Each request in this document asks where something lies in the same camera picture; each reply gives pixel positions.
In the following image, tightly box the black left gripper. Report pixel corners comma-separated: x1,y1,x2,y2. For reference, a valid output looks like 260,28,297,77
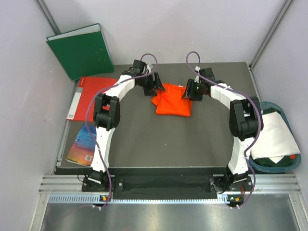
137,71,165,96

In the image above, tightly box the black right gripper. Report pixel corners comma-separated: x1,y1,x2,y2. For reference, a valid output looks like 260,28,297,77
182,79,205,102

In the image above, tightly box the orange t-shirt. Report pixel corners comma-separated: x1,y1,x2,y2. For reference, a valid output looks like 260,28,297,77
151,83,192,117

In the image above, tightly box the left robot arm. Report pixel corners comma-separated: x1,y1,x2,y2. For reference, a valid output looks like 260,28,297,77
83,60,165,192

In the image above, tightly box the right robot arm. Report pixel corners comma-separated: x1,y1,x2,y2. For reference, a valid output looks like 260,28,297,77
182,66,263,193

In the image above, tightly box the red folder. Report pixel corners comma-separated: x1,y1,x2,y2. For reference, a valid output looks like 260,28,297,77
66,77,117,121

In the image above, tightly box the teal laundry basket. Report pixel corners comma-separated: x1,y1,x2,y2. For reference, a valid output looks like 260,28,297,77
249,102,301,173

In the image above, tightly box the green binder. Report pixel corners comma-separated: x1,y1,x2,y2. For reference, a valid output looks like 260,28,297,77
46,24,114,80

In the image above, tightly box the blue book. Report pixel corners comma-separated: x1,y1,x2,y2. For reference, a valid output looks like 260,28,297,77
66,124,96,167

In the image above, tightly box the white t-shirt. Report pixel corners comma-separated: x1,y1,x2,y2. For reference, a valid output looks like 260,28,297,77
251,111,300,164

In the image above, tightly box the black mounting plate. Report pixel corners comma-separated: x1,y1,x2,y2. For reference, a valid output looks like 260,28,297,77
82,175,251,195

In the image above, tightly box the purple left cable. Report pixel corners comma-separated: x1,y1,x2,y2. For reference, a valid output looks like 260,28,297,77
84,53,158,209

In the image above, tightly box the purple cable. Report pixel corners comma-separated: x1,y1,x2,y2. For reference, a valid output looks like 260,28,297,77
84,53,158,209
186,51,263,209

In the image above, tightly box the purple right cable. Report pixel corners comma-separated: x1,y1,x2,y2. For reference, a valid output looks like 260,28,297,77
186,51,263,209

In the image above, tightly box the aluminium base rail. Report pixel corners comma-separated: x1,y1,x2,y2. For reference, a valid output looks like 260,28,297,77
38,174,301,206

